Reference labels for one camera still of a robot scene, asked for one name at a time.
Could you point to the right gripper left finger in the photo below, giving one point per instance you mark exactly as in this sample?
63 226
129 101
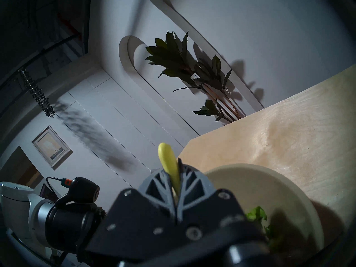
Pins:
133 222

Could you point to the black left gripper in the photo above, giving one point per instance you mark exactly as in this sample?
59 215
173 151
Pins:
69 227

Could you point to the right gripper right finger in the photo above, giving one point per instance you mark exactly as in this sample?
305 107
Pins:
211 213

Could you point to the mixed green salad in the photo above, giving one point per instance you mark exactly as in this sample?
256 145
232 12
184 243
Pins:
257 215

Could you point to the beige salad bowl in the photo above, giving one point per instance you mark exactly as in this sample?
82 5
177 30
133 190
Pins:
264 183

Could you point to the yellow-green plastic spoon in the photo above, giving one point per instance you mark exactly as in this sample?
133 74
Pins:
169 163

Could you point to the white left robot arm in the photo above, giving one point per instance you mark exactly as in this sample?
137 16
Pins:
16 202

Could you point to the framed pale picture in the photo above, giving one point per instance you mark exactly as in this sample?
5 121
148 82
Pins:
51 148

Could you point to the black hanging chandelier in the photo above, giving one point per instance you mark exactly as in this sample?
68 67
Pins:
37 94

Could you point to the white plant label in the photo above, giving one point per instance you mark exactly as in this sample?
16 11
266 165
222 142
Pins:
194 76

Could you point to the tall dark-leaved potted plant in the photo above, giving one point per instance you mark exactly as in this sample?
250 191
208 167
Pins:
178 60

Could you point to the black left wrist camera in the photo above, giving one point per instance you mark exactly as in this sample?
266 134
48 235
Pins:
83 191

